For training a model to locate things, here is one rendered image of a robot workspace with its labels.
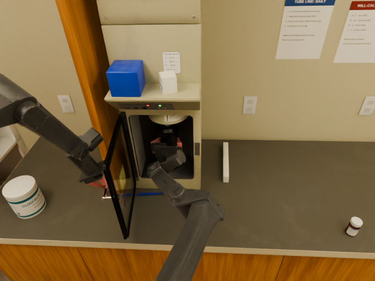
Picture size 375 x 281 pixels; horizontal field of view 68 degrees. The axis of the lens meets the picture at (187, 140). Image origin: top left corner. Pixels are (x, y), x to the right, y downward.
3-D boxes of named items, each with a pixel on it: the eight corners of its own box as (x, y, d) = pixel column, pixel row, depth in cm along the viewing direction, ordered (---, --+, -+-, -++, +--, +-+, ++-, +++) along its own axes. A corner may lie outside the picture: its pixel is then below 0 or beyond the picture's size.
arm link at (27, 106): (-35, 88, 47) (14, 124, 47) (-10, 64, 49) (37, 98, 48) (57, 145, 89) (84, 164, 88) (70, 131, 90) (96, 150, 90)
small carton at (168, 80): (160, 88, 96) (158, 72, 93) (174, 86, 97) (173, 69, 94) (162, 95, 93) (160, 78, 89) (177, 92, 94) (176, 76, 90)
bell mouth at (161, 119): (152, 102, 127) (150, 91, 124) (190, 102, 126) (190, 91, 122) (144, 124, 113) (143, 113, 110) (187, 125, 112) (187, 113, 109)
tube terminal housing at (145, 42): (144, 154, 156) (119, 6, 108) (201, 155, 154) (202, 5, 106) (135, 188, 136) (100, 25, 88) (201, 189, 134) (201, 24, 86)
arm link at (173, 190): (171, 201, 69) (195, 231, 72) (188, 187, 70) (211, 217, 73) (142, 168, 109) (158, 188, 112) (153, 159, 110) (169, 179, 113)
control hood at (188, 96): (117, 106, 107) (112, 82, 101) (201, 106, 105) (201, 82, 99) (109, 122, 98) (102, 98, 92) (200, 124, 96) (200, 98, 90)
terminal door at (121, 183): (135, 183, 132) (121, 112, 107) (126, 241, 108) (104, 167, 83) (134, 183, 132) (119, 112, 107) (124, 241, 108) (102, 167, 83)
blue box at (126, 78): (118, 83, 100) (114, 59, 95) (145, 83, 99) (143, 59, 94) (111, 97, 92) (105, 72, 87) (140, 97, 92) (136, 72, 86)
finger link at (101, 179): (102, 183, 107) (87, 167, 102) (118, 177, 105) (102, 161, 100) (98, 197, 102) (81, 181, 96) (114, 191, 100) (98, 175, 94)
